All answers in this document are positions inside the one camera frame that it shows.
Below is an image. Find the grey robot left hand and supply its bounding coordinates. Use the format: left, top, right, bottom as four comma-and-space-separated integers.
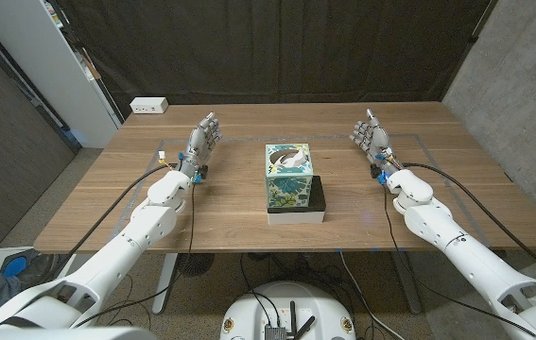
178, 110, 223, 179

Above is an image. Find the black round ribbed disc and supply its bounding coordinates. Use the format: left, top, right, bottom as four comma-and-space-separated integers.
175, 252, 216, 278

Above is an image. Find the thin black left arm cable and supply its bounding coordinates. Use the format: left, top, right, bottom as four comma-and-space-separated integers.
71, 181, 198, 330

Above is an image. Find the white cabinet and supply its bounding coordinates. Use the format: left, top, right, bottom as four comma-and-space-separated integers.
0, 0, 122, 149

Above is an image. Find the white floor cable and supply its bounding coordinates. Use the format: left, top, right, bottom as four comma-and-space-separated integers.
337, 249, 408, 340

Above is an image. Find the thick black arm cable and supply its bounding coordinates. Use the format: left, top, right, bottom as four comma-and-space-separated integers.
52, 162, 179, 280
400, 161, 536, 287

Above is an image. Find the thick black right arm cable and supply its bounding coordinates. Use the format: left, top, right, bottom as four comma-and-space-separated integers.
400, 161, 536, 287

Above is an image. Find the grey table leg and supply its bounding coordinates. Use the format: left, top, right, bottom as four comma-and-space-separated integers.
389, 249, 424, 316

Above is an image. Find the white table leg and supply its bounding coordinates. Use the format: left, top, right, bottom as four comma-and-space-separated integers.
151, 252, 180, 316

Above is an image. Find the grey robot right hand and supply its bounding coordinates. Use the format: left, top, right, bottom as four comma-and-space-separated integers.
349, 108, 404, 179

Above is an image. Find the black and white box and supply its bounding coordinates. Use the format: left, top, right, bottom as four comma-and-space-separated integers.
266, 175, 327, 226

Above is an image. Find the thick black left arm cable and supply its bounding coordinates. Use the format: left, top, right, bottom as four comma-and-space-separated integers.
52, 162, 179, 280

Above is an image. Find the teal floral tissue box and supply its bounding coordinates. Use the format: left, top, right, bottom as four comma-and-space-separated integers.
265, 143, 315, 210

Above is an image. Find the black antenna module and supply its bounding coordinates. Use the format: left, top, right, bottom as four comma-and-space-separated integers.
263, 299, 317, 340

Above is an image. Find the white foot pedal unit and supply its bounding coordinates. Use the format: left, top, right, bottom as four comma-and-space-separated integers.
0, 245, 78, 289

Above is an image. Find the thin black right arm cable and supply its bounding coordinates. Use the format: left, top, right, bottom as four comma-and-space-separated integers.
382, 182, 536, 338

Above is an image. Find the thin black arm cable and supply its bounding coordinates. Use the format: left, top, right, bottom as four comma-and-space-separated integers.
382, 182, 536, 338
71, 181, 198, 330

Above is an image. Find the white robot chest shell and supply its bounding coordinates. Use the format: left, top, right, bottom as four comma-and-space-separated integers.
0, 326, 158, 340

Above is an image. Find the black floor cable bundle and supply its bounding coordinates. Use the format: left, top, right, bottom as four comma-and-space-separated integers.
238, 252, 358, 322

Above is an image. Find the white robot torso base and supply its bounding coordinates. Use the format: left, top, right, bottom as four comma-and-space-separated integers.
218, 280, 357, 340

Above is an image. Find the white tissue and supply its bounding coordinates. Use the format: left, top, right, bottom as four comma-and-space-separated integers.
274, 145, 309, 169

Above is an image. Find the white power strip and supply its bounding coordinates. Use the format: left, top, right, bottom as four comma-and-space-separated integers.
129, 96, 170, 115

